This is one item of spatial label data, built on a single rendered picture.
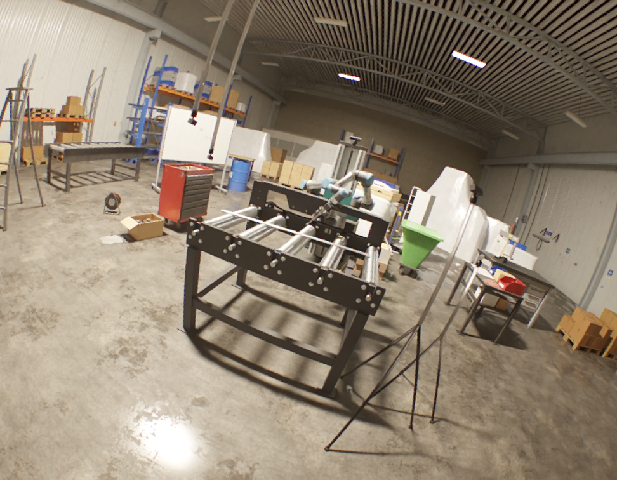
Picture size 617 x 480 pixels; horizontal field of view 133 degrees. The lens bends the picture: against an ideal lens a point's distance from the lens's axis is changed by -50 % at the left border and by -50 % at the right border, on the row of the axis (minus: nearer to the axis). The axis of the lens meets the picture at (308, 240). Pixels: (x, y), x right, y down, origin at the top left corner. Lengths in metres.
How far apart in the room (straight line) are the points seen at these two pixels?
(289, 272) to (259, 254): 0.21
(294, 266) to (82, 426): 1.64
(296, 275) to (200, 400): 1.03
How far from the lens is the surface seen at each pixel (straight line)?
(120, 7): 11.86
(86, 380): 2.00
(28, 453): 1.87
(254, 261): 1.66
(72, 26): 11.52
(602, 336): 6.99
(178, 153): 6.46
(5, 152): 8.53
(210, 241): 1.79
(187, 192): 3.95
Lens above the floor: 1.52
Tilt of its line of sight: 18 degrees down
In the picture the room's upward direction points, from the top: 16 degrees clockwise
